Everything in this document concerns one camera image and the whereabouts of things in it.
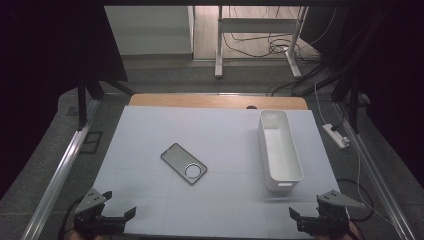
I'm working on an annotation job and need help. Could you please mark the thin white cable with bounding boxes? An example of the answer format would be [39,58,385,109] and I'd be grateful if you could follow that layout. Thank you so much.
[314,83,396,228]

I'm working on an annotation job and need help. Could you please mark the white desk frame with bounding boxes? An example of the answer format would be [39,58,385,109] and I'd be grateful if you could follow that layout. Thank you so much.
[214,5,310,80]

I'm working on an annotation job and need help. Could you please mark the black looped floor cable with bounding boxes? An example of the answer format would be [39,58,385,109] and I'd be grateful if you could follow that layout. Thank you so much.
[336,178,376,223]

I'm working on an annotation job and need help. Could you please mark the person's left hand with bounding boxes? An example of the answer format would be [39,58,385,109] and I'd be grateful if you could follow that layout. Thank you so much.
[66,231,105,240]

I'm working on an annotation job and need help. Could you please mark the white power strip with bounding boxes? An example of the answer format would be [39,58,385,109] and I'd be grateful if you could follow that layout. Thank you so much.
[321,123,351,150]

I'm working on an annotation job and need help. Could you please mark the person's right hand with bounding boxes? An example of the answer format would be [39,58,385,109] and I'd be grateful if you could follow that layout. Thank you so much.
[313,222,362,240]

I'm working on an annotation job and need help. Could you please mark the white plastic storage bin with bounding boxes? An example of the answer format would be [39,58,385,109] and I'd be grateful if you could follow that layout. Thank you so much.
[257,109,305,194]

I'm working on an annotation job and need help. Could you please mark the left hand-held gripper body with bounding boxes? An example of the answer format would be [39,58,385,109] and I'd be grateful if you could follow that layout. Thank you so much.
[72,188,128,236]

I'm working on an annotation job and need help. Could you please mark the black stand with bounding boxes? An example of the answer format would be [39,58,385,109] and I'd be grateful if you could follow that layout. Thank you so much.
[331,71,362,135]
[75,71,135,132]

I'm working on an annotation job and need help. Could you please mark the tangle of floor cables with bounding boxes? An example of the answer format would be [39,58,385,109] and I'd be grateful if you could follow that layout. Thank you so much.
[222,5,338,63]

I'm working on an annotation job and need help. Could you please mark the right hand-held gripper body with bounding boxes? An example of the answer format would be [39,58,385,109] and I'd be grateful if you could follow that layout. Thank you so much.
[297,189,367,238]

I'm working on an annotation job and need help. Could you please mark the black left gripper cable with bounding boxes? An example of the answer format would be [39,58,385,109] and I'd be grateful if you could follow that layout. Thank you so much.
[58,198,83,240]

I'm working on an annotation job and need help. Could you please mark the aluminium rail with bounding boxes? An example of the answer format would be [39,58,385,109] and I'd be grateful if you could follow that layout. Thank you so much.
[334,101,417,240]
[20,99,102,240]

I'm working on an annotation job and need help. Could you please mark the white table sheet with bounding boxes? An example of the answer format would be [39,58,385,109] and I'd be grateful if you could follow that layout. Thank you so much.
[92,105,348,240]

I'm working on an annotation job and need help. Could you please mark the dark floor hatch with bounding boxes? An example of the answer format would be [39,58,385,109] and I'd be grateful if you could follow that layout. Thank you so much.
[79,131,104,155]

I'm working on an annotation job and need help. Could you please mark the white cabinet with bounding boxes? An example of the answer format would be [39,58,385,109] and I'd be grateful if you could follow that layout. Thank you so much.
[104,5,195,56]

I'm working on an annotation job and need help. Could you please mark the grey phone case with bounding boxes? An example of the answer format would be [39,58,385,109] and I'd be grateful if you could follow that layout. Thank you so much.
[160,142,208,185]

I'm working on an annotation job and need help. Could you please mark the black curtain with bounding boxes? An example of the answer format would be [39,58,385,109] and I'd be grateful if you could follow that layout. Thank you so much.
[0,0,129,201]
[301,5,424,188]

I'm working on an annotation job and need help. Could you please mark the bundle of black cables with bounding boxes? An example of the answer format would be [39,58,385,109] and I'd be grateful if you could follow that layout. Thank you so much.
[265,61,344,98]

